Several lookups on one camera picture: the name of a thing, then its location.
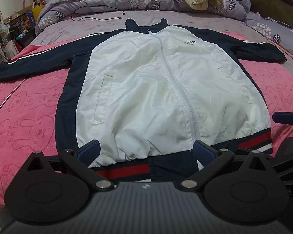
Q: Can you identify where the purple bed sheet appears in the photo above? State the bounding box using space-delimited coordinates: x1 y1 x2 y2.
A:
10 8 293 69

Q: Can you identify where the thin black cable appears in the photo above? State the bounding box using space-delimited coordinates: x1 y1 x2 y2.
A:
71 1 126 21

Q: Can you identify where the pink rabbit-print blanket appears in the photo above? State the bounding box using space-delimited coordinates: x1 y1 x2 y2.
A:
0 30 293 200

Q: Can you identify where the thin metal rod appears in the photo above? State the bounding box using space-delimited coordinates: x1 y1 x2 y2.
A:
0 79 26 113

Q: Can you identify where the yellow paper bag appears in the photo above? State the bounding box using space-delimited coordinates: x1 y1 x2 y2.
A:
32 4 46 21

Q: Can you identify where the colourful printed box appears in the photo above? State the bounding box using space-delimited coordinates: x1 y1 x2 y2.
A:
8 11 36 33

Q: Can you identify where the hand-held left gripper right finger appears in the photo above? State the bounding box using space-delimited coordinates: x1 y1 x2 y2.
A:
181 140 271 191

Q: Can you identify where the white and navy zip jacket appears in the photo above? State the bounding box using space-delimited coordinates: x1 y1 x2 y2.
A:
0 18 287 183

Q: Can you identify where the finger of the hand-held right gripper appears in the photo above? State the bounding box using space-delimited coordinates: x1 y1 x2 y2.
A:
272 110 293 125

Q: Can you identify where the dark bed headboard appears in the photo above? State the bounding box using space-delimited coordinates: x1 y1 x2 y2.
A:
228 0 293 33

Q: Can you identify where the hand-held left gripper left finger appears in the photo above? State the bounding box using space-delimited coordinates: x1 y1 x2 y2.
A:
23 139 114 191

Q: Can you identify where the purple patterned pillow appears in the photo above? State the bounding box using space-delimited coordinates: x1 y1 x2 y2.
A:
245 17 293 66

